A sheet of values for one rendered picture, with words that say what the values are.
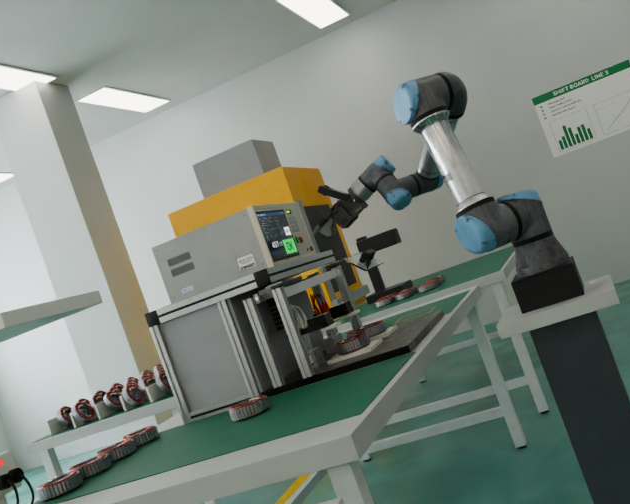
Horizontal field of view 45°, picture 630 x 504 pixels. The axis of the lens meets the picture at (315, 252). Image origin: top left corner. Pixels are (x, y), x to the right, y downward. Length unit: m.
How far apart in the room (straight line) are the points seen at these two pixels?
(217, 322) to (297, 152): 5.82
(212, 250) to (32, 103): 4.39
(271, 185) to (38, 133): 1.94
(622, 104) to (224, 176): 3.68
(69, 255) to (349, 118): 3.15
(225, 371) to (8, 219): 7.71
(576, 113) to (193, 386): 5.79
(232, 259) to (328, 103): 5.66
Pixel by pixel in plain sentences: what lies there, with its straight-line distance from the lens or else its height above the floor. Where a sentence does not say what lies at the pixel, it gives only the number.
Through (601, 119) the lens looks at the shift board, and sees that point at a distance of 7.67.
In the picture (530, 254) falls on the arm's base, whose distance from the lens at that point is 2.22.
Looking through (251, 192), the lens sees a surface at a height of 1.85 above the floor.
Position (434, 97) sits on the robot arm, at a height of 1.40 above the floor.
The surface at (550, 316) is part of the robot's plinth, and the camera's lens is 2.14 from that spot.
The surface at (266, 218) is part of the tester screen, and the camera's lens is 2.50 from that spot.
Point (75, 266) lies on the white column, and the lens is 6.52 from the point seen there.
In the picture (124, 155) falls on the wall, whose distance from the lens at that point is 8.99.
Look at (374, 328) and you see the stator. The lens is 2.63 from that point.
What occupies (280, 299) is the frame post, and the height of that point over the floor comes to 1.01.
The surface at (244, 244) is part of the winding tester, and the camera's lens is 2.44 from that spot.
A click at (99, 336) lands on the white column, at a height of 1.17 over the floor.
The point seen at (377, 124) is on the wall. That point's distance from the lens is 7.87.
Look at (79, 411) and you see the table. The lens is 3.93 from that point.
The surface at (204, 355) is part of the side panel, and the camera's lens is 2.42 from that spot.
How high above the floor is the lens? 1.05
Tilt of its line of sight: 2 degrees up
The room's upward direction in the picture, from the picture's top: 20 degrees counter-clockwise
